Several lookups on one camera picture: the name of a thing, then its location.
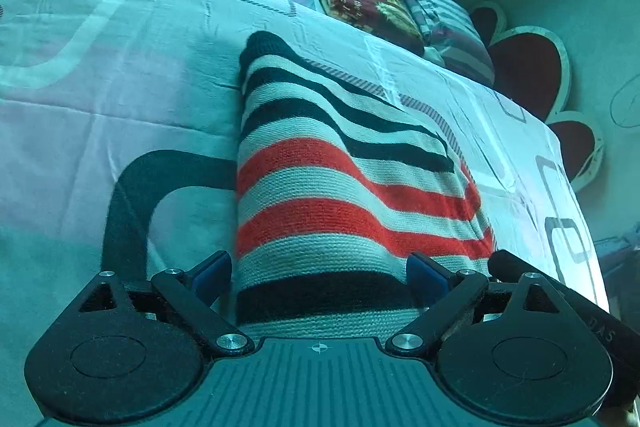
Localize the thin wall cable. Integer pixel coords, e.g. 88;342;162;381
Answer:
609;71;640;131

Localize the striped knit sweater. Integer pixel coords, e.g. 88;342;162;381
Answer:
233;30;502;344

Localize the white patterned bed cover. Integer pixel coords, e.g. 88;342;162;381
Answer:
0;0;612;427

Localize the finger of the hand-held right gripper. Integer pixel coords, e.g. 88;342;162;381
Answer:
486;249;593;314

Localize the striped pillow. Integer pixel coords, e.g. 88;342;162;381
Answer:
401;0;497;88

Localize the heart-shaped headboard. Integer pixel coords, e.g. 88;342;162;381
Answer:
466;2;607;194

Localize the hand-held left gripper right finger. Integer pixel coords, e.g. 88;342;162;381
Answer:
386;251;581;354

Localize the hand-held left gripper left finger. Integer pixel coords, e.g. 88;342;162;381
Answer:
55;250;255;355

